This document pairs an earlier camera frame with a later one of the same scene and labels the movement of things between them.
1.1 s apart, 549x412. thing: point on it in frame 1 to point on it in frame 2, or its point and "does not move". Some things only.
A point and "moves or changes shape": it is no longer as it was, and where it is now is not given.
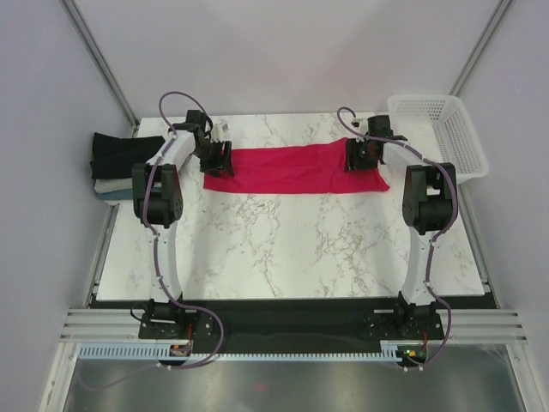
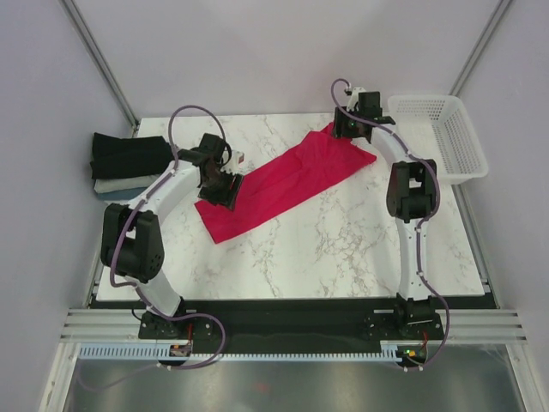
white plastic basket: (438, 127) does not move
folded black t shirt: (113, 158) does not move
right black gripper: (352, 146) to (340, 116)
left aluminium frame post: (98, 60) does not move
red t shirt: (309, 168) moves or changes shape
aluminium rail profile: (103, 325) does not move
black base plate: (292, 322) does not move
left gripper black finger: (226, 167) to (223, 190)
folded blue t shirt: (118, 195) does not move
